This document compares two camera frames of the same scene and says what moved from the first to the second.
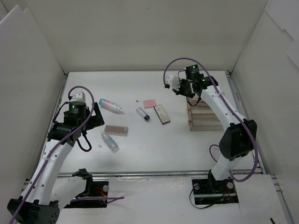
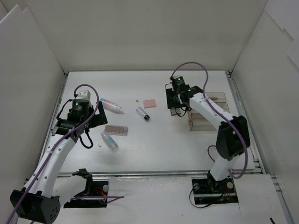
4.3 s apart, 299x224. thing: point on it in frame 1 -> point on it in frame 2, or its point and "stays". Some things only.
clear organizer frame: (200, 117) stays
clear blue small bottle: (111, 143) stays
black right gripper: (184, 89) -> (170, 100)
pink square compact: (149, 103) stays
